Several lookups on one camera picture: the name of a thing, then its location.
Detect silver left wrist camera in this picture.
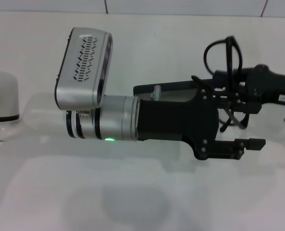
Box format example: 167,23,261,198
54,27,113,110

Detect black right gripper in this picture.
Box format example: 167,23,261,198
203,64,285,161

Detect silver gripper connector post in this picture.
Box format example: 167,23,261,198
150,85,162,101

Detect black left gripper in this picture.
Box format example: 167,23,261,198
137,87,220,161

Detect black glasses case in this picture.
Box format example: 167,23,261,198
132,79,202,102

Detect black glasses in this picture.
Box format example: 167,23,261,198
191,36,251,132

